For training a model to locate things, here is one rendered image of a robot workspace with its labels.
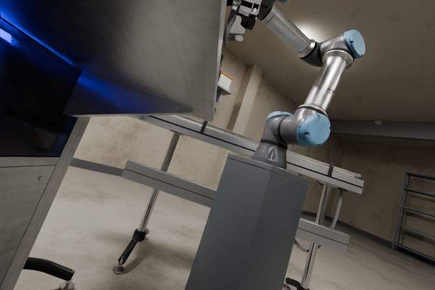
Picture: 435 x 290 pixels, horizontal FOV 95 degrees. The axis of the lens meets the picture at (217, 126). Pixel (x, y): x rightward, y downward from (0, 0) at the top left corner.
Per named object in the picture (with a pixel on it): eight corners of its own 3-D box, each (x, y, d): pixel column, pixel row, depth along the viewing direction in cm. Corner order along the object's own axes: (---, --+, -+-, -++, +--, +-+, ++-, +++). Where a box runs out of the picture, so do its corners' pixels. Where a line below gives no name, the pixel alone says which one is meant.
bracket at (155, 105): (61, 112, 55) (81, 71, 58) (69, 114, 58) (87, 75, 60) (177, 151, 55) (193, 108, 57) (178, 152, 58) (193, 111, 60)
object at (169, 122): (100, 105, 138) (109, 85, 140) (111, 111, 153) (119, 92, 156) (363, 194, 136) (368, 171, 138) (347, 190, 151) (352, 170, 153)
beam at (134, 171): (120, 177, 135) (127, 160, 137) (125, 175, 143) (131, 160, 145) (346, 254, 133) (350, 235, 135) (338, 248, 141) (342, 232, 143)
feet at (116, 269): (108, 271, 107) (118, 244, 109) (140, 235, 156) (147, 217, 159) (122, 276, 107) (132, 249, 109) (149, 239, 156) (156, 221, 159)
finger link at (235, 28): (241, 43, 58) (250, 16, 59) (221, 37, 58) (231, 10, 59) (239, 49, 61) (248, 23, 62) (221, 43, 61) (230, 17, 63)
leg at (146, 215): (128, 241, 128) (170, 129, 141) (133, 235, 137) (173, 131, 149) (141, 245, 128) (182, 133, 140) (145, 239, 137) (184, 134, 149)
